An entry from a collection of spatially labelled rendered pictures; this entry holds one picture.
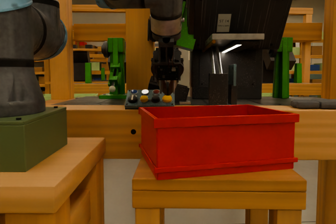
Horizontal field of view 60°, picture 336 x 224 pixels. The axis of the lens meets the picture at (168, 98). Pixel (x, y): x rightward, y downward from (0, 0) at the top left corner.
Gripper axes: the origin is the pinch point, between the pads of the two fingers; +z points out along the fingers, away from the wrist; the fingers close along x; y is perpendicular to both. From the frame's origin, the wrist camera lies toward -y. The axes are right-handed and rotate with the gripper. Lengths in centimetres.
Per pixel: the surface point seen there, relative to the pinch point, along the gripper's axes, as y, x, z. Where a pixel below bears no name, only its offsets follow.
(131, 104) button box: 1.8, -10.9, 4.0
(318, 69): -631, 411, 413
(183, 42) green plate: -29.3, 5.4, 0.4
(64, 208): 44.2, -14.9, -11.2
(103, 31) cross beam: -73, -35, 17
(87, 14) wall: -948, -320, 385
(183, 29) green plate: -32.0, 5.3, -3.6
